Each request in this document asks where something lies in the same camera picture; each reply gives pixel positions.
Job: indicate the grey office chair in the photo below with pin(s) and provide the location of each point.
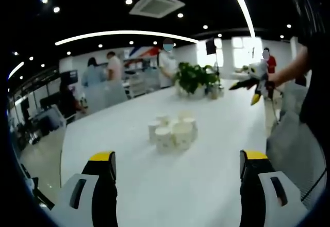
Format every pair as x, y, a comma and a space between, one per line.
296, 149

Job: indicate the black panel on stand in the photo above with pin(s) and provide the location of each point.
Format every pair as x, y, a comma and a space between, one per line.
211, 46

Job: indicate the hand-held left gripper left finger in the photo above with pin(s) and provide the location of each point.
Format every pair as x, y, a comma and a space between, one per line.
85, 201

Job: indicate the green potted plant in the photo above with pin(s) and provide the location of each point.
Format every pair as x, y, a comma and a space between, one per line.
196, 78

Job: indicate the small cup beside plant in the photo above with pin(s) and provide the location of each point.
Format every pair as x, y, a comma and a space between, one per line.
214, 93

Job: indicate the white table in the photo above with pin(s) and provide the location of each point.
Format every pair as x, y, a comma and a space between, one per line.
180, 180

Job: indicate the person's dark clothing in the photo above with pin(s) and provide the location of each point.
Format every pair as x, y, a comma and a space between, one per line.
318, 82

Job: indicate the cluster of white paper cups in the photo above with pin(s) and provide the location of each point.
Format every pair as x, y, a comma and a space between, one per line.
175, 134

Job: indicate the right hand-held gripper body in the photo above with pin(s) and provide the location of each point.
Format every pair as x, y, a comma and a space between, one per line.
257, 70

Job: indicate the curved ceiling light strip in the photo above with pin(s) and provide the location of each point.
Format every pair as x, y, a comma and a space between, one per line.
123, 33
243, 5

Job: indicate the ceiling air conditioner vent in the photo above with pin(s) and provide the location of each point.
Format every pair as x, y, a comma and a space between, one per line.
156, 4

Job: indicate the white storage shelf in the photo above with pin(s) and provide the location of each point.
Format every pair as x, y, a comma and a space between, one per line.
139, 77

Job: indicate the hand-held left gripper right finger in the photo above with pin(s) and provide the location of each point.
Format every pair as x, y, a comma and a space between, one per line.
263, 201

